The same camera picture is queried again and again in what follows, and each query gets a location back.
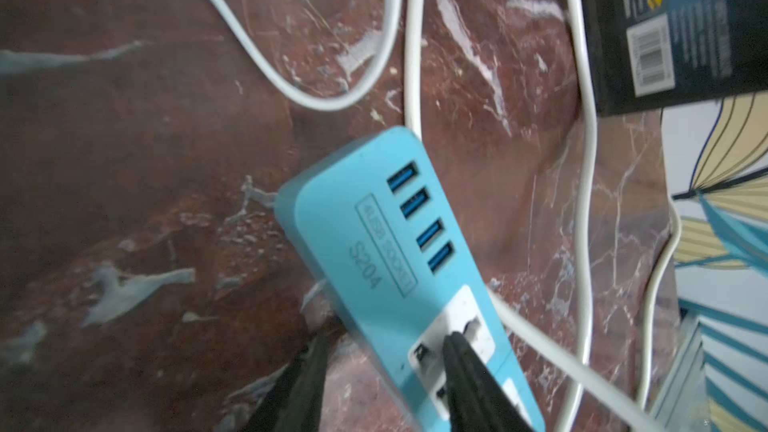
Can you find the yellow black toolbox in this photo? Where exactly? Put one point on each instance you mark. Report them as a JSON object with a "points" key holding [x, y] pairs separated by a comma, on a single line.
{"points": [[650, 54]]}

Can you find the teal power strip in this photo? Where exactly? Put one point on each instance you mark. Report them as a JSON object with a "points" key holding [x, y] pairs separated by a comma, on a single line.
{"points": [[372, 222]]}

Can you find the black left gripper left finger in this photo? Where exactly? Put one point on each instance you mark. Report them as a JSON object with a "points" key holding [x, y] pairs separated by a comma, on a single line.
{"points": [[295, 401]]}

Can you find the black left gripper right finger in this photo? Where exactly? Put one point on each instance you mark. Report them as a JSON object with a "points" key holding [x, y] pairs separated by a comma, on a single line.
{"points": [[475, 400]]}

